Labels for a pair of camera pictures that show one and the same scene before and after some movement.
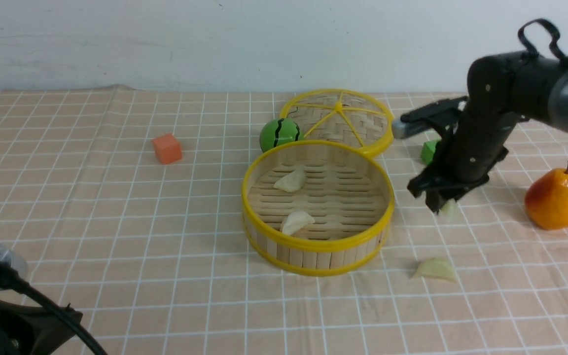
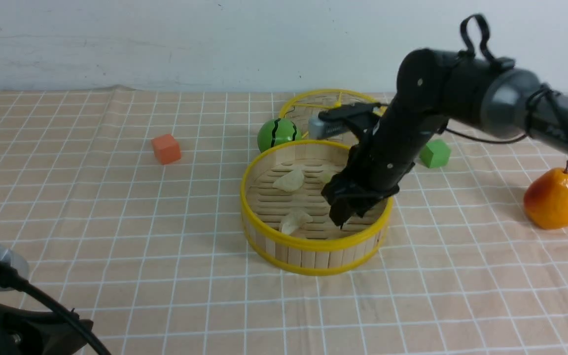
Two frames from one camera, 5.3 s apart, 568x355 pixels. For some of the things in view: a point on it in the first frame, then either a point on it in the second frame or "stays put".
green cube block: (427, 152) stays put
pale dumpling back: (291, 182) stays put
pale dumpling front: (295, 221) stays put
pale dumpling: (450, 211) -> (327, 177)
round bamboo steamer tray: (317, 207) stays put
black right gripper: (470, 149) -> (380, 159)
